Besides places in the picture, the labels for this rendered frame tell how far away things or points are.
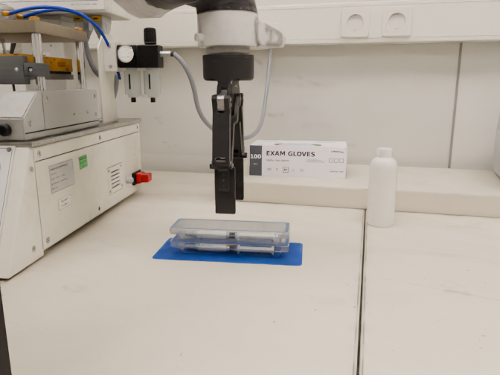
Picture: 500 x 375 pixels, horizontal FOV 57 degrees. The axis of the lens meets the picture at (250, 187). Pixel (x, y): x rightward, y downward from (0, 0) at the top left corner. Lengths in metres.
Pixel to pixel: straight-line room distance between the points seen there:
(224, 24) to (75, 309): 0.41
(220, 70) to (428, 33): 0.71
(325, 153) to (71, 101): 0.56
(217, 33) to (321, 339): 0.41
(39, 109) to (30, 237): 0.19
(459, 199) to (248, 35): 0.56
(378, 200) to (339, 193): 0.15
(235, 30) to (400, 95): 0.72
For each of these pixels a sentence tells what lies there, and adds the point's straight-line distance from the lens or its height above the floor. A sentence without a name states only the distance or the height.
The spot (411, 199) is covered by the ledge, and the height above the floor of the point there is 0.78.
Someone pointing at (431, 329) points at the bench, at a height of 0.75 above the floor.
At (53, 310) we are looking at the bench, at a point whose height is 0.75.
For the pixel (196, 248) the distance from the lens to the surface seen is 0.73.
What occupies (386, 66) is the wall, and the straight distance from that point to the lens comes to 1.30.
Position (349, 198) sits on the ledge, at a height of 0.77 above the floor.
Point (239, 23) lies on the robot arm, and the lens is 0.66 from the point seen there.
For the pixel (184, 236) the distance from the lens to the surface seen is 0.73.
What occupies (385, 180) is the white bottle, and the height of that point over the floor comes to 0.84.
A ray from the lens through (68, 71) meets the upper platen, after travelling 0.99.
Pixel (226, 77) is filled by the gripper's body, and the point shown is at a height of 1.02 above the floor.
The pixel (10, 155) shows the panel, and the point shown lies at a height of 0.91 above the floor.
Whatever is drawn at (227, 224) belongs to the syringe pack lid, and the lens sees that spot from 0.73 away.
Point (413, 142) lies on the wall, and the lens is 1.31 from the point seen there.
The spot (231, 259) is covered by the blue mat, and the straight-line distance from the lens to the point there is 0.71.
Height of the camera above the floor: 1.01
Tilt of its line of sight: 13 degrees down
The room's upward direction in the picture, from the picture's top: straight up
